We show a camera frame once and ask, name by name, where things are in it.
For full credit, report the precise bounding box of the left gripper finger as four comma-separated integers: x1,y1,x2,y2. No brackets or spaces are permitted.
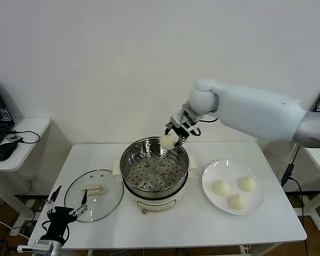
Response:
69,192,88,217
45,185,62,213

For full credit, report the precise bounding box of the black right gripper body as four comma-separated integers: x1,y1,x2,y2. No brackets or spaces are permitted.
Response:
166,106,203,139

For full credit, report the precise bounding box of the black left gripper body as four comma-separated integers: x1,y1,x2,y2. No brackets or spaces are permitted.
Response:
46,206,78,241

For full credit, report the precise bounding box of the white steamed baozi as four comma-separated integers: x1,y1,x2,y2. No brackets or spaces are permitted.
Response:
237,177,257,193
159,134,177,150
226,194,249,212
212,180,230,196

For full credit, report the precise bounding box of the round glass pot lid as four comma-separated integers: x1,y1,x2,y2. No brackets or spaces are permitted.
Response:
64,169,124,222

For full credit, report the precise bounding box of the steel perforated steamer basket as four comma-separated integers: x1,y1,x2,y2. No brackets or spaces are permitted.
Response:
113,137,198,201

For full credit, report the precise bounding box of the round white plate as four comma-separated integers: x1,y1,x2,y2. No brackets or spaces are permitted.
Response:
202,159,267,216

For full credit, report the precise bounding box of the black computer mouse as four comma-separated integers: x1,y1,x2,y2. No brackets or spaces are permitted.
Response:
0,142,20,162

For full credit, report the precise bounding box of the white side desk with mouse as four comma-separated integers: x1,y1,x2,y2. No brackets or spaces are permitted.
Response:
0,118,51,238

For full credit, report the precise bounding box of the cream electric cooking pot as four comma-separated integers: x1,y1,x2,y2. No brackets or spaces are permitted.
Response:
121,170,196,215

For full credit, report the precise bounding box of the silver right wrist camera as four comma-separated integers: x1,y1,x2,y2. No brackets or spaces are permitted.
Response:
170,110,189,126

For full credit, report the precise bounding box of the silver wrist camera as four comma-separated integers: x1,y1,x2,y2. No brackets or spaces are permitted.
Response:
170,110,189,126
17,239,55,254

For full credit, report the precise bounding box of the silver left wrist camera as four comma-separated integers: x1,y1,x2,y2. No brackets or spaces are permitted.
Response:
17,239,55,254

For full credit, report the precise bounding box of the thin black laptop cable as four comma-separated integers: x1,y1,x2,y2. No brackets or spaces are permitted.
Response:
9,130,41,145

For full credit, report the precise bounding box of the white floor cable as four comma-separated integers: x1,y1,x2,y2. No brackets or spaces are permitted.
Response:
0,214,30,241

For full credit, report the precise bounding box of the white laptop cable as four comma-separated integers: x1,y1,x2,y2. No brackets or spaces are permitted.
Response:
286,143,297,162

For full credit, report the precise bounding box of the black cable with adapter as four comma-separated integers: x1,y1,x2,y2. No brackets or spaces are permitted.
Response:
281,145,310,256

